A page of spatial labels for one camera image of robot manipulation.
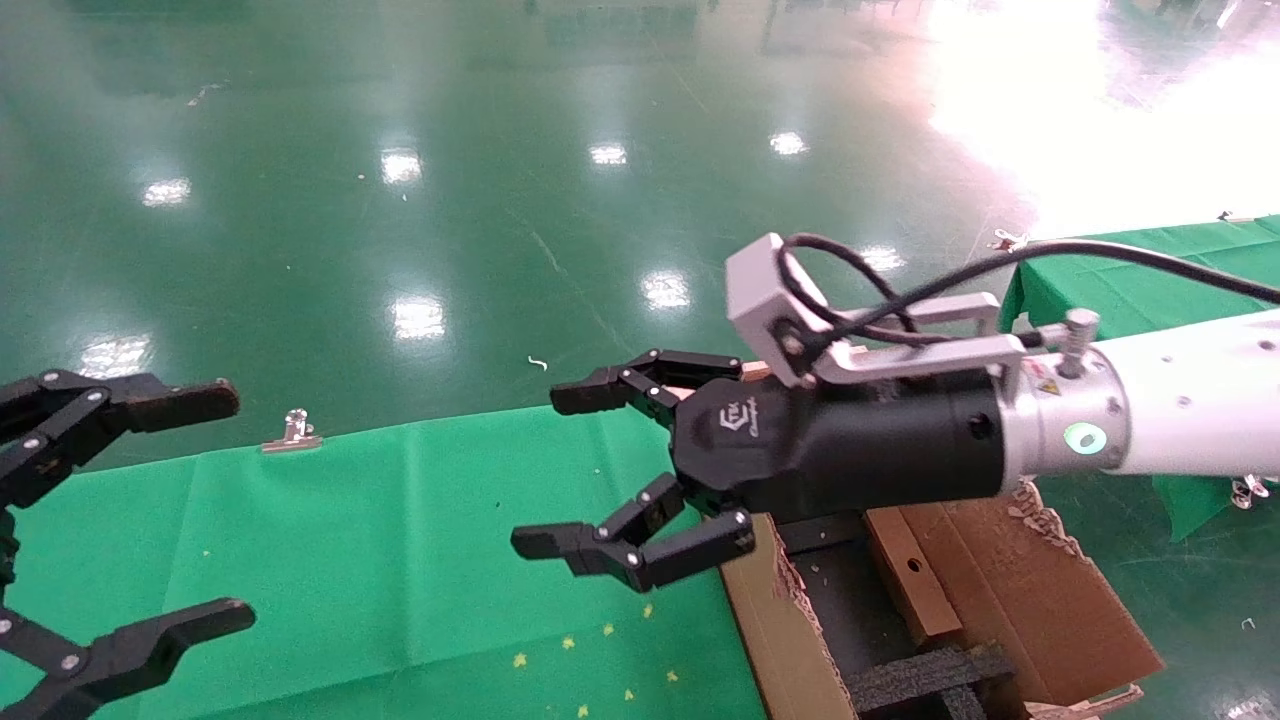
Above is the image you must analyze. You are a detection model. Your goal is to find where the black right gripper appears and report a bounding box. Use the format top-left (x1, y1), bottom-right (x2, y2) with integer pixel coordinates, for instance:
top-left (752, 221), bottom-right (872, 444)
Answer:
top-left (510, 348), bottom-right (1006, 594)

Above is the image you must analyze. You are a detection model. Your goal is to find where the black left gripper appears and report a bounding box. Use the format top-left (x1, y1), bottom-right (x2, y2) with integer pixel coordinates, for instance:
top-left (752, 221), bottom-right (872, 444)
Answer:
top-left (0, 372), bottom-right (258, 720)

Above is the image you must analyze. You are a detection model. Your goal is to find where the small cardboard box with hole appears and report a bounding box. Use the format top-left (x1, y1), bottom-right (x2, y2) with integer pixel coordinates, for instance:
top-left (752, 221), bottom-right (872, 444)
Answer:
top-left (865, 505), bottom-right (967, 649)

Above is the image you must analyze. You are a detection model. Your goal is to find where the large open cardboard carton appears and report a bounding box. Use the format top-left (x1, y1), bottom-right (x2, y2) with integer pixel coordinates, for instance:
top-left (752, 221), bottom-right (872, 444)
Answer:
top-left (720, 478), bottom-right (1166, 720)

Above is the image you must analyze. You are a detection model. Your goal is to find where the large green table cloth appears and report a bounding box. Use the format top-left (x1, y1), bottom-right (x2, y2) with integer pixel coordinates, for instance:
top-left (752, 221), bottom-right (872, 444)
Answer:
top-left (0, 400), bottom-right (771, 720)

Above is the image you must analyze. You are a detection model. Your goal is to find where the black foam insert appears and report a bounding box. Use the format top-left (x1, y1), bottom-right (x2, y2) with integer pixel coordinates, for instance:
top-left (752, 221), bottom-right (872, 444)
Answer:
top-left (845, 645), bottom-right (1016, 720)

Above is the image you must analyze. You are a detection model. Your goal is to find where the green cloth side table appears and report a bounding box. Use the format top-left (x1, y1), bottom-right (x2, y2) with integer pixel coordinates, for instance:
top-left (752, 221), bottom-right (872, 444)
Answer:
top-left (997, 215), bottom-right (1280, 544)

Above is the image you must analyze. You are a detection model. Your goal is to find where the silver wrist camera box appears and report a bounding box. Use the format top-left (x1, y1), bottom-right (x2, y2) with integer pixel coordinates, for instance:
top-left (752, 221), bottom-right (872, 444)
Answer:
top-left (725, 233), bottom-right (833, 388)

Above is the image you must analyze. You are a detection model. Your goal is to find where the silver camera mount bracket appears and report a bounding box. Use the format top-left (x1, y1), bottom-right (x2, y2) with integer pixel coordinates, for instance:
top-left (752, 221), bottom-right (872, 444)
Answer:
top-left (790, 293), bottom-right (1101, 388)

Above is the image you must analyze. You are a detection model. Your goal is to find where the black camera cable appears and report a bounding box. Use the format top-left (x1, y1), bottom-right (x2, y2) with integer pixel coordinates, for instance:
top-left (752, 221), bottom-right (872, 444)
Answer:
top-left (778, 233), bottom-right (1280, 353)

